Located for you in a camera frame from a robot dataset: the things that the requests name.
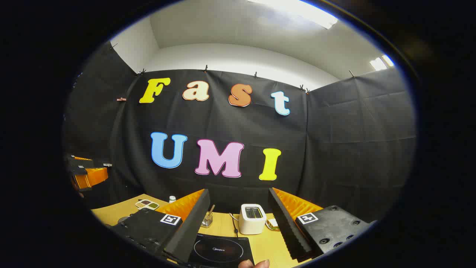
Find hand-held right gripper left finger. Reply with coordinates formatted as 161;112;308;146
112;189;210;265

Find black power cable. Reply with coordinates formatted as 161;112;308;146
229;213;240;239

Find white divided bean plate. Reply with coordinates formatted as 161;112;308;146
135;199;160;210

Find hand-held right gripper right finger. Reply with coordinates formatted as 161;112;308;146
268;187;376;263

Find black induction cooktop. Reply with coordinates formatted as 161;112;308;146
188;233;255;268

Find small ceiling light panel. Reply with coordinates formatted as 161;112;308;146
370;55;395;71

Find long ceiling light panel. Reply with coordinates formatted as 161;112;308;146
248;0;338;29

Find white toaster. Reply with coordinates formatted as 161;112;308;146
238;204;267;235

